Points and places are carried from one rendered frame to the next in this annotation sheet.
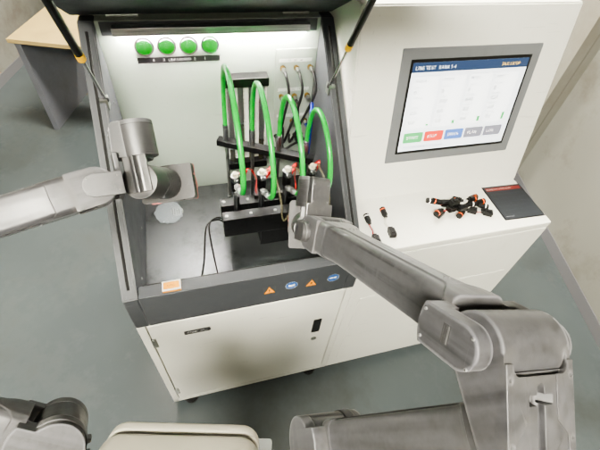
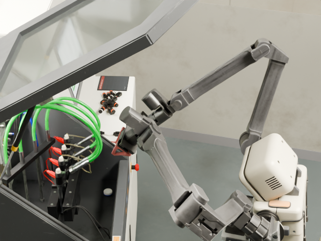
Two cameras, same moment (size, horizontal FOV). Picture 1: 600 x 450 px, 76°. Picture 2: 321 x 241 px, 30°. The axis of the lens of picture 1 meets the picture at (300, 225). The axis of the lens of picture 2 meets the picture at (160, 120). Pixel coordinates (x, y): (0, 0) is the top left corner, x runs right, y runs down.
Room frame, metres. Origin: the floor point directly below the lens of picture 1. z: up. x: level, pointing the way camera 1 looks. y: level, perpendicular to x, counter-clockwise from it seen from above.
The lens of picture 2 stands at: (-0.20, 1.83, 2.58)
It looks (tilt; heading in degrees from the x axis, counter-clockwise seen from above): 33 degrees down; 291
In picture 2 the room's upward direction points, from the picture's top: straight up
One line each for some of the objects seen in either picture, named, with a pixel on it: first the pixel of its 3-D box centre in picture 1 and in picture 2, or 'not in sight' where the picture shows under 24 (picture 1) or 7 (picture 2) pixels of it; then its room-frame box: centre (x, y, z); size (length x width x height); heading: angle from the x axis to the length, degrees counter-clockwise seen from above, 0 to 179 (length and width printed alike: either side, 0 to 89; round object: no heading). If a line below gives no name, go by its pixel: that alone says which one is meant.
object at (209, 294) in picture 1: (250, 287); (120, 219); (0.62, 0.13, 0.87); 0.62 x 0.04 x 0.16; 111
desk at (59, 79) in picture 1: (142, 75); not in sight; (2.63, 1.32, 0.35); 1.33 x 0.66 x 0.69; 93
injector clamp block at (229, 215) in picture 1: (272, 217); (66, 193); (0.89, 0.10, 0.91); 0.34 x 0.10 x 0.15; 111
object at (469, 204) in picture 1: (460, 204); (110, 100); (0.97, -0.53, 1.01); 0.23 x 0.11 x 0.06; 111
